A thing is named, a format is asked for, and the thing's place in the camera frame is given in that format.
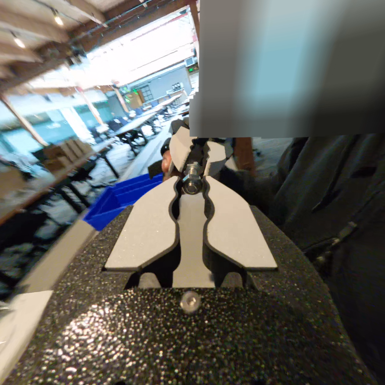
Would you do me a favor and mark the person's right hand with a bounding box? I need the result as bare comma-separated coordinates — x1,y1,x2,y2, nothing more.
161,151,174,181

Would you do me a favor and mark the white flat sheet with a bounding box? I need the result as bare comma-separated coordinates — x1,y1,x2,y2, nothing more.
0,290,54,371

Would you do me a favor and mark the silver hex nut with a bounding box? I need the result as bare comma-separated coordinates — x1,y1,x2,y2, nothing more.
182,176,204,195

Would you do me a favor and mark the stack of cardboard boxes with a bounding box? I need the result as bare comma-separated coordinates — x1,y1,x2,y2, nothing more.
31,140,94,172

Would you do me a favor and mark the person's right forearm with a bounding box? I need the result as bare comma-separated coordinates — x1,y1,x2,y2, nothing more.
218,165,289,223

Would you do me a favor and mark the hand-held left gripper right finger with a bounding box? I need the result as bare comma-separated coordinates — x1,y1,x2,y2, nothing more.
202,176,278,287

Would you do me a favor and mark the long wooden work table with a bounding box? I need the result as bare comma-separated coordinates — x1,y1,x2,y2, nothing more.
0,137,121,226

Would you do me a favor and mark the silver hex bolt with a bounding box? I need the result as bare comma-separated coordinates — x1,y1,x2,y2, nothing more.
184,162,201,191

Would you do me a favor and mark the blue plastic bin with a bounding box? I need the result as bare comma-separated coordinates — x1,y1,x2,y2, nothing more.
83,173,164,231

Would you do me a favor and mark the row of office tables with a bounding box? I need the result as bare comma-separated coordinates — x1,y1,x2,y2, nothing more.
114,93,193,154

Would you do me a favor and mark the wooden support post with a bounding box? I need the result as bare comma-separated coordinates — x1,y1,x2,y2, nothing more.
235,137,257,177

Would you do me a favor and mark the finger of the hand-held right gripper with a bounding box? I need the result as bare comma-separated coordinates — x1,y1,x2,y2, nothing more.
205,140,234,178
169,127,194,174

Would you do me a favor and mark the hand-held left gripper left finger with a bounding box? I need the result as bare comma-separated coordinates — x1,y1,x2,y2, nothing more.
103,176,181,288

